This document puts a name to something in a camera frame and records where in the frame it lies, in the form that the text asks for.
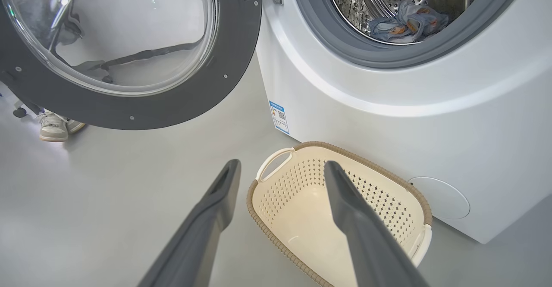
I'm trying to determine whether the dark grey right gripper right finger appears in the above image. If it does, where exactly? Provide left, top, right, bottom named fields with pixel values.
left=324, top=161, right=430, bottom=287

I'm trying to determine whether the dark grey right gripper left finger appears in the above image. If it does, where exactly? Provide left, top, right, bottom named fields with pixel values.
left=138, top=159, right=242, bottom=287

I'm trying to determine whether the black round washer door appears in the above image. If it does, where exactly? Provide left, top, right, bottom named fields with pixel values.
left=0, top=0, right=263, bottom=130

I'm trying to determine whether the orange and blue cartoon garment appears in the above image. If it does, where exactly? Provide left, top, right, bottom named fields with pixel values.
left=369, top=16, right=425, bottom=43

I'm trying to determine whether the blue cartoon print garment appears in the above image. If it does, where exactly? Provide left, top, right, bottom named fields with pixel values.
left=399, top=0, right=449, bottom=37

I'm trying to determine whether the white front-load washing machine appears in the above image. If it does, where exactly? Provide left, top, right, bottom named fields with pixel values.
left=257, top=0, right=552, bottom=244

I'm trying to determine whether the cream perforated laundry basket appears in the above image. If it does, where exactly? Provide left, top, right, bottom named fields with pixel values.
left=247, top=141, right=433, bottom=287

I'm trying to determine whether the round filter access cover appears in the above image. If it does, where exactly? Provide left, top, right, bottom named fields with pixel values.
left=408, top=176, right=470, bottom=220

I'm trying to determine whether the blue energy label sticker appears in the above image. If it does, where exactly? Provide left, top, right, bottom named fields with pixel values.
left=269, top=101, right=290, bottom=135

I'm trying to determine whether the white sneaker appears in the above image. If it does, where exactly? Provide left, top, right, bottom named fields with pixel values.
left=37, top=111, right=69, bottom=142
left=66, top=118, right=87, bottom=134

